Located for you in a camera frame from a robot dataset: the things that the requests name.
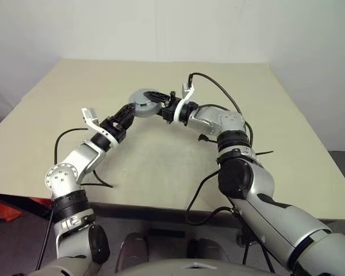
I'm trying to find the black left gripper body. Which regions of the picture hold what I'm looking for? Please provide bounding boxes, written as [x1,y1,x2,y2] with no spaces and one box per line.
[99,114,128,145]

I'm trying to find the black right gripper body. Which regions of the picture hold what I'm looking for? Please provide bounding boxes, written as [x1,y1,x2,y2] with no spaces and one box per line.
[162,90,182,125]

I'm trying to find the grey round motor lid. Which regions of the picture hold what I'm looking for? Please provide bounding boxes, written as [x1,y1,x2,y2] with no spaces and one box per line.
[128,87,162,112]

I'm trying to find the dark rounded shape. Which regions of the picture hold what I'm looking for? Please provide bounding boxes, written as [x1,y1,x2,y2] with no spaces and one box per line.
[114,232,149,273]

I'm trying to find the red orange object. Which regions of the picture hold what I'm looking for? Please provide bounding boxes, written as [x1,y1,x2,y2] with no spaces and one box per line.
[0,201,22,222]

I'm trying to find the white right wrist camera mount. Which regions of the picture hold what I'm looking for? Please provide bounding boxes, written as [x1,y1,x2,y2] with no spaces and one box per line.
[173,82,197,125]

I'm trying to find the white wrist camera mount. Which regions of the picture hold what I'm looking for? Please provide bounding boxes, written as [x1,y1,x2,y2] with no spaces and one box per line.
[80,108,118,149]
[173,82,197,125]

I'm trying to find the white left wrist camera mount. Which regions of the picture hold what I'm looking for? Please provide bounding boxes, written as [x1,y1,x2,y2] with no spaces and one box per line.
[80,108,118,149]

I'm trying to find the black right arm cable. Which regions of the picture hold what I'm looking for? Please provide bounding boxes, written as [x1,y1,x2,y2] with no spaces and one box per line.
[185,72,277,274]

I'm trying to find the black table frame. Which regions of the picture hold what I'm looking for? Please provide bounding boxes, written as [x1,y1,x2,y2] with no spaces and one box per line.
[0,192,258,248]

